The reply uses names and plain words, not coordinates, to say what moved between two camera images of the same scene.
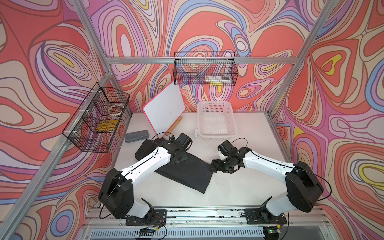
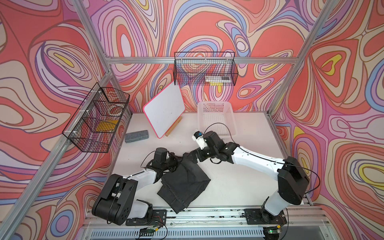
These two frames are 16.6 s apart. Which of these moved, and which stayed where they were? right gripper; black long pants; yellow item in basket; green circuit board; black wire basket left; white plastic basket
Moved: black long pants; right gripper
Stayed: yellow item in basket; green circuit board; white plastic basket; black wire basket left
